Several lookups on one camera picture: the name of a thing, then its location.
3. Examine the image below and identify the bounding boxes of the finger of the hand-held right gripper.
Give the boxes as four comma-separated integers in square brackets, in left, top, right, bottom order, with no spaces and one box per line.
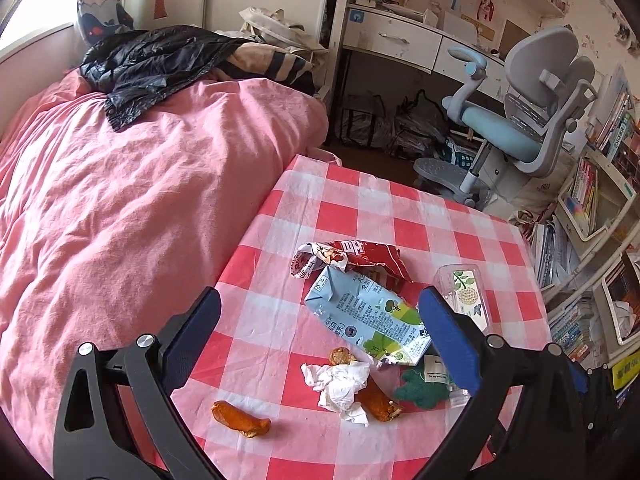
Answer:
[567,357,591,396]

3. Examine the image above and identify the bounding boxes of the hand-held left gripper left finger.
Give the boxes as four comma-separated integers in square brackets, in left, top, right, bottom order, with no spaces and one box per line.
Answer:
[52,287,223,480]

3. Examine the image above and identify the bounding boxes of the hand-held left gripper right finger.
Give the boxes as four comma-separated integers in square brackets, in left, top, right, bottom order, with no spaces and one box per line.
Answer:
[415,286,588,480]

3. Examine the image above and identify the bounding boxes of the green knitted toy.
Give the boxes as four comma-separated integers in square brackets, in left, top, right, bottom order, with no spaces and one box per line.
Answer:
[395,355,453,407]

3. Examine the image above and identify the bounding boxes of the stack of books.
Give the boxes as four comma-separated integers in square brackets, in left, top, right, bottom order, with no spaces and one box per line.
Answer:
[547,295,608,366]

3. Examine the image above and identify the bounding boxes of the clear plastic box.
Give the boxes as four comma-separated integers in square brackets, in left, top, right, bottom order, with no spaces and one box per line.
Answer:
[432,264,493,333]

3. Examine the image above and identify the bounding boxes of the long orange peel piece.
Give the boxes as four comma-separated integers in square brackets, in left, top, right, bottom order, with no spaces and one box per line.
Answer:
[354,376,402,423]

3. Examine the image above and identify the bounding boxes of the flattened blue milk carton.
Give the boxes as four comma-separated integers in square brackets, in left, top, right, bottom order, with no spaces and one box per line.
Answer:
[304,266,433,367]

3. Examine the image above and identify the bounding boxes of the short orange peel piece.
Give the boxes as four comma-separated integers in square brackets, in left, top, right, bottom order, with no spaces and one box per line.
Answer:
[212,400,272,439]

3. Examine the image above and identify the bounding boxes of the red snack wrapper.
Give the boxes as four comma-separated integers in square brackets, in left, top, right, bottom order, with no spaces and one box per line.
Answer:
[291,239,412,293]

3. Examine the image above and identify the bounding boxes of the large crumpled white tissue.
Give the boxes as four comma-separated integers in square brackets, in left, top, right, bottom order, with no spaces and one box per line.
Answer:
[300,357,372,427]

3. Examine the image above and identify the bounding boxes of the red white checkered tablecloth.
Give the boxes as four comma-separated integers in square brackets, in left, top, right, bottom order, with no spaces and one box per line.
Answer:
[170,154,553,480]

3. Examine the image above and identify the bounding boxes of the pink bed blanket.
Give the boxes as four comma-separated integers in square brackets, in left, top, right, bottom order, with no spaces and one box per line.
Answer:
[0,67,331,476]

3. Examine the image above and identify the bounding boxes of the white bookshelf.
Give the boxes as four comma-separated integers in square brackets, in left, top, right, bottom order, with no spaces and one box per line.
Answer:
[530,65,640,401]

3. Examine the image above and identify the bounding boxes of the beige printed tote bag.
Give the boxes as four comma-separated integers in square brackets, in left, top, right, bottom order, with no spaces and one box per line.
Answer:
[510,155,576,222]

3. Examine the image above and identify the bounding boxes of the grey blue desk chair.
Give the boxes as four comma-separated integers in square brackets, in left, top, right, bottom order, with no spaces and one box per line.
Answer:
[412,26,600,211]

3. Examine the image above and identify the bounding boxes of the clear plastic bag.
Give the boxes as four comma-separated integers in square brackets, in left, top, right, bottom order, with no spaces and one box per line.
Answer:
[390,89,451,160]

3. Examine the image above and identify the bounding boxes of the woven shopping bag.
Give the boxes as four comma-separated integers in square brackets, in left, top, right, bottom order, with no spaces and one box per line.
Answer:
[336,107,396,150]

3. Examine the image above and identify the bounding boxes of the shiny black jacket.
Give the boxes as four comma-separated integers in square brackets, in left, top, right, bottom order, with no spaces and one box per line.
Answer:
[80,25,261,131]

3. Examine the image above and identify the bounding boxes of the beige navy striped pillow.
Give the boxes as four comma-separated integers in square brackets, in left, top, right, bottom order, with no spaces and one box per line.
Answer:
[220,40,321,96]

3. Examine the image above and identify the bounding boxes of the white desk with shelves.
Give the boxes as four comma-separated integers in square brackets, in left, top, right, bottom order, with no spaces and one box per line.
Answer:
[327,0,571,116]

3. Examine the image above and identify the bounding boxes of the window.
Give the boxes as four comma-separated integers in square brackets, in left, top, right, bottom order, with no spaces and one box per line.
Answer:
[0,0,81,61]

